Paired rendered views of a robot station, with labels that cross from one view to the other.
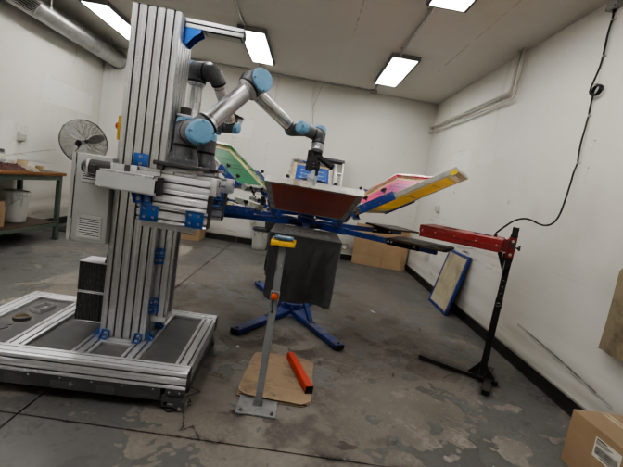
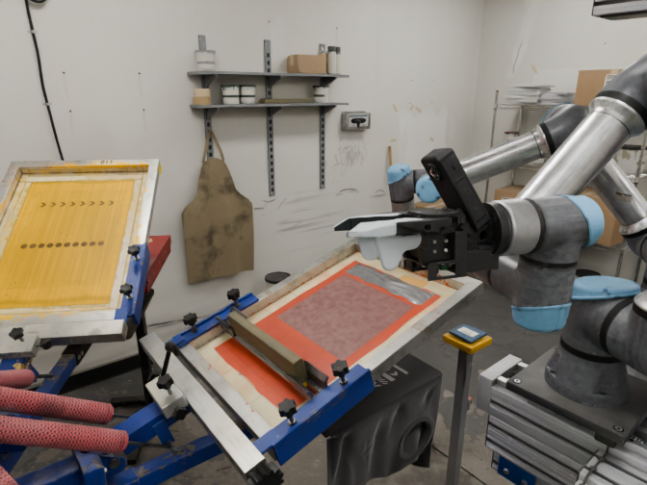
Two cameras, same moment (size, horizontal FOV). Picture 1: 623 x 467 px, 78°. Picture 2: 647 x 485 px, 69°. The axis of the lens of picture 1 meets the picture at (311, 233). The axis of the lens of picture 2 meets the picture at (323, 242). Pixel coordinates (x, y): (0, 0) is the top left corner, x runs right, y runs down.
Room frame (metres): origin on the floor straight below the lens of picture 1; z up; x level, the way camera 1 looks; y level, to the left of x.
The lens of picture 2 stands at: (3.38, 1.11, 1.83)
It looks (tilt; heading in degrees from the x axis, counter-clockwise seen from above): 18 degrees down; 234
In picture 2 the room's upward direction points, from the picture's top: straight up
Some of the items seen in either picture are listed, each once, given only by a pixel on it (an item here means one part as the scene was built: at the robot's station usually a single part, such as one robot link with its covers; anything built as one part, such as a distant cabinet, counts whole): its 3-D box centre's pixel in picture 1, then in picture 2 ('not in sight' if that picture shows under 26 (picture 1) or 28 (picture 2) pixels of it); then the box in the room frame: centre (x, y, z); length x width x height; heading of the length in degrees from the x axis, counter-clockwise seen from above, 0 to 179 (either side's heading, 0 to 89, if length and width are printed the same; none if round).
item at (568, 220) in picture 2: not in sight; (554, 225); (2.76, 0.78, 1.65); 0.11 x 0.08 x 0.09; 161
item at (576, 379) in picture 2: (205, 159); (588, 363); (2.46, 0.75, 1.31); 0.15 x 0.15 x 0.10
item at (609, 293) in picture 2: (206, 141); (602, 312); (2.47, 0.75, 1.42); 0.13 x 0.12 x 0.14; 71
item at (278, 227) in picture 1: (306, 232); (344, 369); (2.53, 0.04, 0.95); 0.48 x 0.44 x 0.01; 2
